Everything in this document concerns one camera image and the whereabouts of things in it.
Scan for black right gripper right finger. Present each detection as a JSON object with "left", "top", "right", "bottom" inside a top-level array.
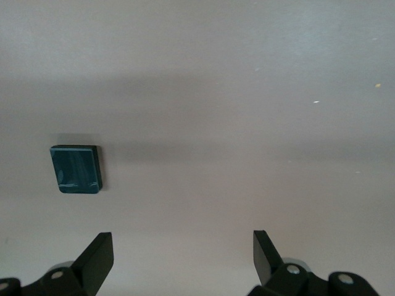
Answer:
[{"left": 248, "top": 229, "right": 379, "bottom": 296}]

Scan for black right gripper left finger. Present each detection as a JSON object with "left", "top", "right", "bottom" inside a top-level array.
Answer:
[{"left": 0, "top": 231, "right": 114, "bottom": 296}]

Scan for black phone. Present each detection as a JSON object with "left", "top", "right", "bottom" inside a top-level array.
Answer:
[{"left": 49, "top": 145, "right": 104, "bottom": 195}]

